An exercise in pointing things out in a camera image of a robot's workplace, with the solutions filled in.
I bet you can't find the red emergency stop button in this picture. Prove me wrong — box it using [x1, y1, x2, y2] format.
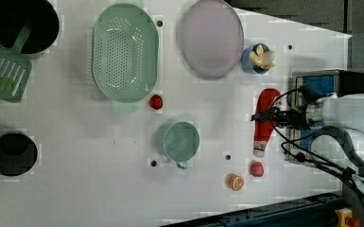
[335, 208, 361, 227]

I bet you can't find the small red tomato toy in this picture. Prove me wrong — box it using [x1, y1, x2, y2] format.
[148, 95, 163, 110]

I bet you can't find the green slotted spatula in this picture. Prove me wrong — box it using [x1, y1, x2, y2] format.
[0, 21, 32, 103]

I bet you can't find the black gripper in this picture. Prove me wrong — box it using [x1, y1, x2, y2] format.
[251, 105, 309, 131]

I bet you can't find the small black cup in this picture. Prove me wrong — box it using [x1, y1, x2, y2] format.
[0, 132, 38, 177]

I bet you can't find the orange slice toy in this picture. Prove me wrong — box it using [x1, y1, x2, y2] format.
[229, 174, 245, 191]

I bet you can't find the green perforated colander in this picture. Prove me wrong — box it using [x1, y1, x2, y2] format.
[91, 3, 159, 113]

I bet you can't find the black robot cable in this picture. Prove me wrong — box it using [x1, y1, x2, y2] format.
[269, 86, 364, 218]

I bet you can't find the purple round plate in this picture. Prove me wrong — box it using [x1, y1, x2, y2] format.
[178, 0, 244, 79]

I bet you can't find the red strawberry toy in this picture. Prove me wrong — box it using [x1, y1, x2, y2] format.
[250, 161, 264, 177]

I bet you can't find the silver toaster oven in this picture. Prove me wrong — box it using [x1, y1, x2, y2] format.
[292, 70, 364, 165]

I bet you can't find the red ketchup bottle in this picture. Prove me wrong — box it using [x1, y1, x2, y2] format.
[253, 88, 280, 158]

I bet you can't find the peeled banana toy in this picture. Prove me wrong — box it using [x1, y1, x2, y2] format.
[250, 44, 275, 70]

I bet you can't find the blue bowl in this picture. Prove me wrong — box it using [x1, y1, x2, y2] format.
[240, 44, 269, 75]

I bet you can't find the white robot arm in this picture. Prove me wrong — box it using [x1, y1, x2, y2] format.
[251, 94, 364, 160]

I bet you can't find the green mug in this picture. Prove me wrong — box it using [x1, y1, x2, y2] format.
[162, 122, 200, 170]

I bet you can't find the large black pot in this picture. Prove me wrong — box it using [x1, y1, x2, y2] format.
[0, 0, 60, 55]

